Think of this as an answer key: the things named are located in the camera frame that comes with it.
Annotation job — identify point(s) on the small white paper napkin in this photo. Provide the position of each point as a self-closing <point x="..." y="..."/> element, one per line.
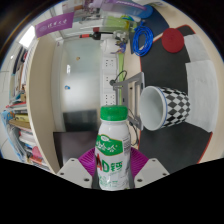
<point x="196" y="48"/>

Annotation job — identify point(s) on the black red-edged desk mat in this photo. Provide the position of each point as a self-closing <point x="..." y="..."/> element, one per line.
<point x="166" y="145"/>

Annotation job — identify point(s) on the grey metal laptop stand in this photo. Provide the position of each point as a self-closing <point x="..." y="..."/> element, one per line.
<point x="131" y="86"/>

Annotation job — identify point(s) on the white wall socket row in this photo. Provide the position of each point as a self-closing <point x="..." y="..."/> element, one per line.
<point x="108" y="80"/>

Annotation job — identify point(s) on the white round jar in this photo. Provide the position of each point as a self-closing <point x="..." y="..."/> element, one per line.
<point x="108" y="46"/>

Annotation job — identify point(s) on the flat round red coaster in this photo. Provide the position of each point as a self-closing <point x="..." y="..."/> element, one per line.
<point x="172" y="40"/>

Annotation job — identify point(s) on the white green-capped drink bottle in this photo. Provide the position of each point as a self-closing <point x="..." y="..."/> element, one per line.
<point x="112" y="153"/>

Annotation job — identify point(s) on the white shelf with books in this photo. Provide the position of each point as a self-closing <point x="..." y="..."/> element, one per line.
<point x="36" y="100"/>

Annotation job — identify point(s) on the large white paper napkin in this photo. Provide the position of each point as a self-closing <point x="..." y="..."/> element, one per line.
<point x="201" y="96"/>

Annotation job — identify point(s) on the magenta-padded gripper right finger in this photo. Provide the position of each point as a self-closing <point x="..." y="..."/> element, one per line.
<point x="140" y="161"/>

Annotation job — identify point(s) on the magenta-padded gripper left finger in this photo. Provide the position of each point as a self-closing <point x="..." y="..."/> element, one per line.
<point x="86" y="162"/>

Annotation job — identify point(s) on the black white checkered mug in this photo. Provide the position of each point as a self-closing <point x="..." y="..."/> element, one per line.
<point x="175" y="108"/>

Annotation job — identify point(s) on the purple hanging pennant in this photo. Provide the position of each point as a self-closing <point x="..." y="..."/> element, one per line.
<point x="53" y="25"/>

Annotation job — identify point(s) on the dark blue mouse pad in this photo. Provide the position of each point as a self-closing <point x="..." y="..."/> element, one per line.
<point x="160" y="21"/>

